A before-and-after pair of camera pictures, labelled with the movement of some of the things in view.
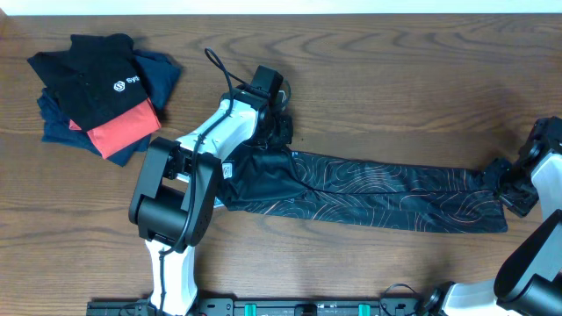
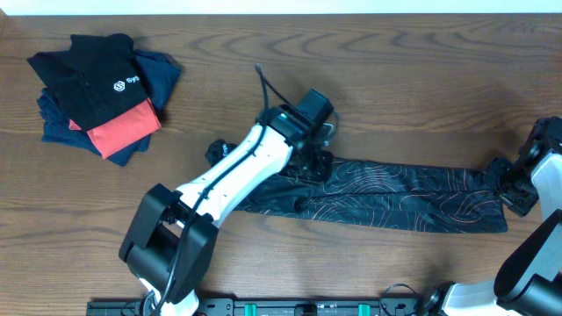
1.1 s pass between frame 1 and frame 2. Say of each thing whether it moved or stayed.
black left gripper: moved
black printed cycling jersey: stayed
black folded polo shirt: stayed
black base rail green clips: stayed
